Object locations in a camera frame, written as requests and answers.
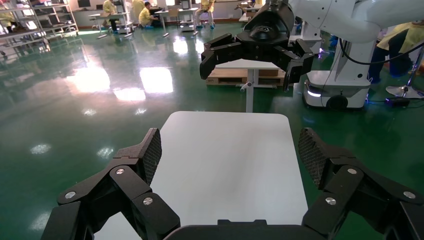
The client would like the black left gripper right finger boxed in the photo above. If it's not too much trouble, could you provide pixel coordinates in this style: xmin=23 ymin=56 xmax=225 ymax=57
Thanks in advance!
xmin=297 ymin=127 xmax=424 ymax=240

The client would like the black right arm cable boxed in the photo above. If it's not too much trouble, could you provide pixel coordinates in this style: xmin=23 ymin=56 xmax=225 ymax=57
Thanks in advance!
xmin=338 ymin=38 xmax=424 ymax=66

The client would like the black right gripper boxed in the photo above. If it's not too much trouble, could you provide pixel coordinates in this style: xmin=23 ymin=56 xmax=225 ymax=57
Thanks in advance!
xmin=199 ymin=1 xmax=316 ymax=92

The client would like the wooden pallet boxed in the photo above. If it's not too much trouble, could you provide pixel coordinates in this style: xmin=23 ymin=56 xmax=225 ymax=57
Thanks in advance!
xmin=205 ymin=67 xmax=286 ymax=88

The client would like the person in yellow coat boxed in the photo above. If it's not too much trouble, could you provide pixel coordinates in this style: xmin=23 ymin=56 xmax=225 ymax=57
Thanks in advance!
xmin=101 ymin=0 xmax=119 ymax=34
xmin=138 ymin=1 xmax=161 ymax=29
xmin=194 ymin=0 xmax=216 ymax=31
xmin=0 ymin=4 xmax=16 ymax=33
xmin=367 ymin=20 xmax=424 ymax=84
xmin=131 ymin=0 xmax=146 ymax=22

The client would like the metal shelf rack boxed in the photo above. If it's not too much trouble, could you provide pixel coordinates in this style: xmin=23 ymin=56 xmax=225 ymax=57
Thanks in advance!
xmin=0 ymin=0 xmax=79 ymax=49

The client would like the white workshop table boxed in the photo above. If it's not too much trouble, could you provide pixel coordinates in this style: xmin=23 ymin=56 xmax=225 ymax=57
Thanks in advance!
xmin=88 ymin=11 xmax=134 ymax=40
xmin=154 ymin=7 xmax=200 ymax=38

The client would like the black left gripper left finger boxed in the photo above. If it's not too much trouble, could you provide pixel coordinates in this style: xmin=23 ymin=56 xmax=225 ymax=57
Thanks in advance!
xmin=41 ymin=127 xmax=181 ymax=240

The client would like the small white cart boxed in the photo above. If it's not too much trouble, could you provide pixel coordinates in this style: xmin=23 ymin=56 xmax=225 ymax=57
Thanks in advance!
xmin=179 ymin=19 xmax=196 ymax=33

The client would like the white robot body and base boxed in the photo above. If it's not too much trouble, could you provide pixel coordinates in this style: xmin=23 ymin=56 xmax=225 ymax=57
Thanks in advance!
xmin=302 ymin=33 xmax=379 ymax=112

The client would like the black device with purple light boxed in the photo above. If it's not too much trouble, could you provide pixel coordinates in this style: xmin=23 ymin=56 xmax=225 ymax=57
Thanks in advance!
xmin=384 ymin=96 xmax=411 ymax=108

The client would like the white pedestal table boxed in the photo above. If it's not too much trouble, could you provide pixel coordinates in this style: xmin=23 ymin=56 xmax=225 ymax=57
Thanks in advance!
xmin=215 ymin=58 xmax=289 ymax=114

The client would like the metal stand base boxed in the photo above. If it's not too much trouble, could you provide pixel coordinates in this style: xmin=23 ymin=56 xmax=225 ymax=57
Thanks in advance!
xmin=385 ymin=46 xmax=424 ymax=100

